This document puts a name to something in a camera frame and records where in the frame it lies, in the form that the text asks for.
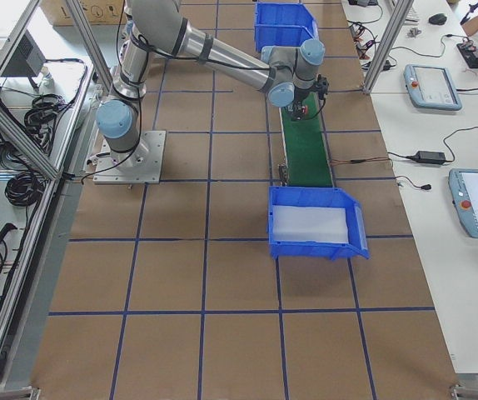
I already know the cardboard box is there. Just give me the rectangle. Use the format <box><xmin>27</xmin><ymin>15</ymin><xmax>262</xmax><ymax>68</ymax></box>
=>
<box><xmin>40</xmin><ymin>0</ymin><xmax>126</xmax><ymax>27</ymax></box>

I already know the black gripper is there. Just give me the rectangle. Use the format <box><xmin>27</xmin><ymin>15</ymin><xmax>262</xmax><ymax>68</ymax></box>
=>
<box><xmin>290</xmin><ymin>74</ymin><xmax>329</xmax><ymax>113</ymax></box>

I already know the white foam pad destination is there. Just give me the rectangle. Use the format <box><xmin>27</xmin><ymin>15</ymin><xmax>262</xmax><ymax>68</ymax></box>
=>
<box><xmin>272</xmin><ymin>206</ymin><xmax>348</xmax><ymax>243</ymax></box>

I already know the black power brick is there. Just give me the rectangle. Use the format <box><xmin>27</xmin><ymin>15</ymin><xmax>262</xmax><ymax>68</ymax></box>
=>
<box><xmin>415</xmin><ymin>150</ymin><xmax>447</xmax><ymax>165</ymax></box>

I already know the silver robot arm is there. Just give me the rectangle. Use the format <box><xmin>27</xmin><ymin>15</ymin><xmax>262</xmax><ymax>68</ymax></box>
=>
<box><xmin>98</xmin><ymin>1</ymin><xmax>329</xmax><ymax>175</ymax></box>

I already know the upper teach pendant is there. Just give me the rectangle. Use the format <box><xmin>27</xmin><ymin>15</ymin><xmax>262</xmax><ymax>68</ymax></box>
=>
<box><xmin>403</xmin><ymin>64</ymin><xmax>462</xmax><ymax>111</ymax></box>

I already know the red black conveyor wire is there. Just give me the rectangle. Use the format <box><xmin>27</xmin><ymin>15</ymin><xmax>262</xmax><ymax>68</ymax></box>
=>
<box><xmin>328</xmin><ymin>156</ymin><xmax>391</xmax><ymax>168</ymax></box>

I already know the source blue plastic bin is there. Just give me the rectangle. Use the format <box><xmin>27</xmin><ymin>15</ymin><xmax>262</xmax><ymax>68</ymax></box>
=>
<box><xmin>254</xmin><ymin>2</ymin><xmax>319</xmax><ymax>53</ymax></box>

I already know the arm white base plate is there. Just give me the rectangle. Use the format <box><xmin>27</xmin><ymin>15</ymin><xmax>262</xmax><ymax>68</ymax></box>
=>
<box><xmin>92</xmin><ymin>130</ymin><xmax>167</xmax><ymax>184</ymax></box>

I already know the black computer mouse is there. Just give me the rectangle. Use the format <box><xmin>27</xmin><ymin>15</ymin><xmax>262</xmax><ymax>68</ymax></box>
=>
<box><xmin>428</xmin><ymin>13</ymin><xmax>447</xmax><ymax>26</ymax></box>

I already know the destination blue plastic bin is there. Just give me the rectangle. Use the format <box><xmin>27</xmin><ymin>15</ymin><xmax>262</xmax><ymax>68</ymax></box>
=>
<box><xmin>267</xmin><ymin>186</ymin><xmax>370</xmax><ymax>260</ymax></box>

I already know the green conveyor belt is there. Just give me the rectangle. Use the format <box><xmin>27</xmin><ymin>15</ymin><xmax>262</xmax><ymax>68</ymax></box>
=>
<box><xmin>279</xmin><ymin>94</ymin><xmax>333</xmax><ymax>188</ymax></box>

